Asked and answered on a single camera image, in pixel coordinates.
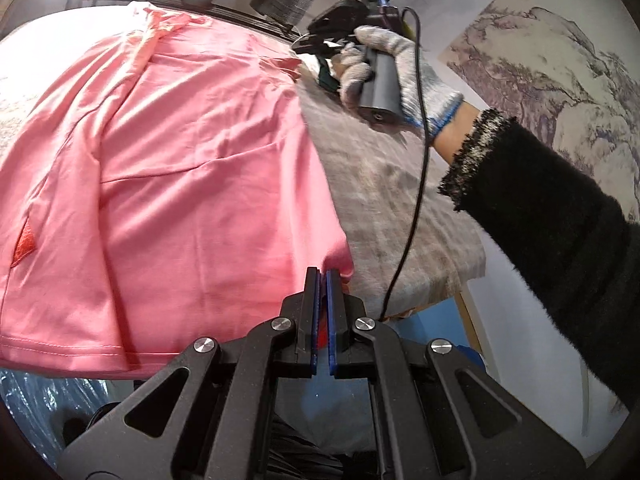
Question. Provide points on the landscape wall poster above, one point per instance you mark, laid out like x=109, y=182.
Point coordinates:
x=550, y=60

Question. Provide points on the black metal rack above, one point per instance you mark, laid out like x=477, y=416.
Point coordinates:
x=240, y=12

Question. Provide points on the pink shirt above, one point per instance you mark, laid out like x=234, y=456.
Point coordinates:
x=175, y=160

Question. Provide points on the blue box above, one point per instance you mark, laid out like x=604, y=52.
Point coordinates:
x=435, y=327

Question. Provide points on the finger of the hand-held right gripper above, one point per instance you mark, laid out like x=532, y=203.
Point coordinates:
x=327, y=76
x=307, y=44

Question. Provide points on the person's right forearm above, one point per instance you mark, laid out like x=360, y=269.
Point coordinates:
x=550, y=235

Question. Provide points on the grey plaid blanket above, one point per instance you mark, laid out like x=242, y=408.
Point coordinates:
x=390, y=185

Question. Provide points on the blue plastic bag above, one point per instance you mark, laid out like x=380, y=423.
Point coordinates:
x=45, y=410

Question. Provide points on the person's right hand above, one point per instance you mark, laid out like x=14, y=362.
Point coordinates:
x=415, y=75

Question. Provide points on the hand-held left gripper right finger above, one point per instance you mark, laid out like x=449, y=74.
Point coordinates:
x=331, y=310

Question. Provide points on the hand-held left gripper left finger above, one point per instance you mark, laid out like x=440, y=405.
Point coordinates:
x=315, y=310

